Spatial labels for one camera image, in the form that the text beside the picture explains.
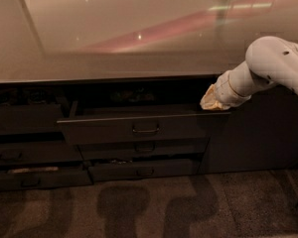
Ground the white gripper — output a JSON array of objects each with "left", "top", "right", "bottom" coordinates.
[{"left": 200, "top": 71, "right": 251, "bottom": 111}]

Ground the dark drawer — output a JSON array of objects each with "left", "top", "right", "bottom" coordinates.
[
  {"left": 0, "top": 104, "right": 64, "bottom": 135},
  {"left": 88, "top": 159, "right": 200, "bottom": 181},
  {"left": 0, "top": 169, "right": 91, "bottom": 191},
  {"left": 0, "top": 141, "right": 81, "bottom": 166},
  {"left": 58, "top": 101, "right": 230, "bottom": 145},
  {"left": 78, "top": 138, "right": 209, "bottom": 160}
]

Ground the dark cabinet door right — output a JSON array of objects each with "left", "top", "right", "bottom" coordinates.
[{"left": 200, "top": 86, "right": 298, "bottom": 174}]

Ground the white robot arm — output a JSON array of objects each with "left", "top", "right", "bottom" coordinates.
[{"left": 200, "top": 37, "right": 298, "bottom": 110}]

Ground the colourful snack bag in drawer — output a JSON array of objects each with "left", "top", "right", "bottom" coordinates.
[{"left": 110, "top": 88, "right": 156, "bottom": 103}]

